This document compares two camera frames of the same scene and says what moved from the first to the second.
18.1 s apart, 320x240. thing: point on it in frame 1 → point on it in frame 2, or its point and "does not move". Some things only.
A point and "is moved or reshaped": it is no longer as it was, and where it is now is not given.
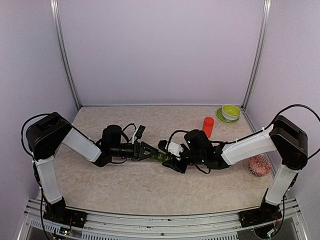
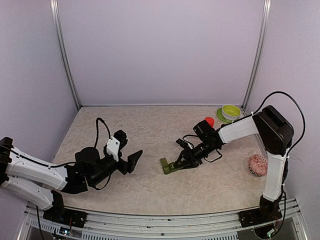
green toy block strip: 160,157 is moved or reshaped
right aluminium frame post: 259,54 does not move
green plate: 220,115 does not move
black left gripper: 139,152 → 129,165
